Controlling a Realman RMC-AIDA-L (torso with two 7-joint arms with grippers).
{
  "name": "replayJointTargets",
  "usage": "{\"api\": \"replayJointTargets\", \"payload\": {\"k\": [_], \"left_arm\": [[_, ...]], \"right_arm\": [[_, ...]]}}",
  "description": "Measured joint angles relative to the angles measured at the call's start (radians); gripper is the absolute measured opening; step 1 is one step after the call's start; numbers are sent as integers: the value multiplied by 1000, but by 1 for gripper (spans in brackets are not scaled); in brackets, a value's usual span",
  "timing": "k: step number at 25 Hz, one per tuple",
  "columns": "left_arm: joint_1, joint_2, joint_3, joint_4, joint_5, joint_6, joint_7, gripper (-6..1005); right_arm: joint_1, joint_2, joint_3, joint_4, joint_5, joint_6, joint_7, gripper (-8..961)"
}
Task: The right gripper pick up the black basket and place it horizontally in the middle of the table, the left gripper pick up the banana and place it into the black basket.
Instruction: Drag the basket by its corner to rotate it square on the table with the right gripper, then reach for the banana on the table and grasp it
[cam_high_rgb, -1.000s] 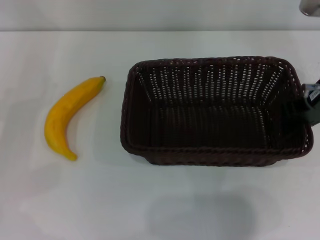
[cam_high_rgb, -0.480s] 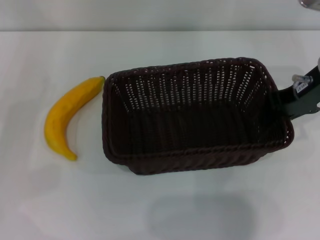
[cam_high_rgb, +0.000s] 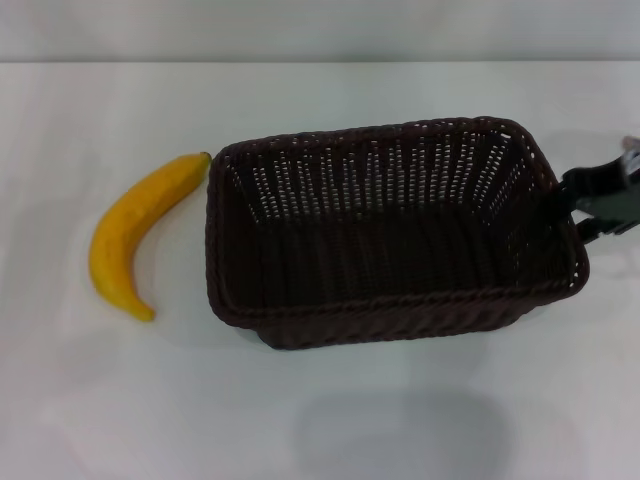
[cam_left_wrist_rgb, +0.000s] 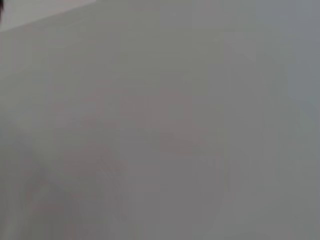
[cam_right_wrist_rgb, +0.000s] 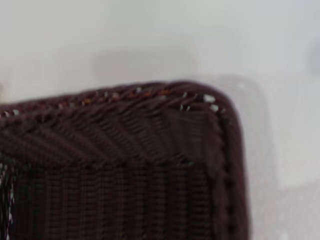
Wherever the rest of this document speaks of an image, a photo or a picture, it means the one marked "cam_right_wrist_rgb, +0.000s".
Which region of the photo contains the black woven basket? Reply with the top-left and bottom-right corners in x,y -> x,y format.
0,79 -> 252,240

